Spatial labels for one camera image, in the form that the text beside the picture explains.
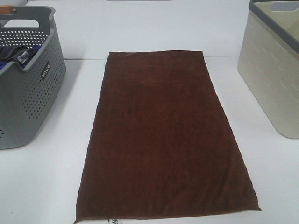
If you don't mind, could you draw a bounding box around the brown towel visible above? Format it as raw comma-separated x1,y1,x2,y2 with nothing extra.
76,51,260,222

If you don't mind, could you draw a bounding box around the white towel label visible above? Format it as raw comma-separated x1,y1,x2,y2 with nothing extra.
107,218,122,224

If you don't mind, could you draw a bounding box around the grey perforated plastic basket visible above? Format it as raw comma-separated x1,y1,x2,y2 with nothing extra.
0,6,66,149

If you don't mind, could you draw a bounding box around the beige plastic bin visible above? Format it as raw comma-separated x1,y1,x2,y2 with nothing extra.
237,0,299,139

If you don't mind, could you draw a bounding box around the blue cloth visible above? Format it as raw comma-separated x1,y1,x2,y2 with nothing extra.
0,44,43,70

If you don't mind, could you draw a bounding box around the dark grey cloth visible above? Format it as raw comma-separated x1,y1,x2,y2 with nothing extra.
0,45,36,65

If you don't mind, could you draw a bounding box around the orange basket handle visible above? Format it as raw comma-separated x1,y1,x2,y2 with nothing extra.
0,5,16,15

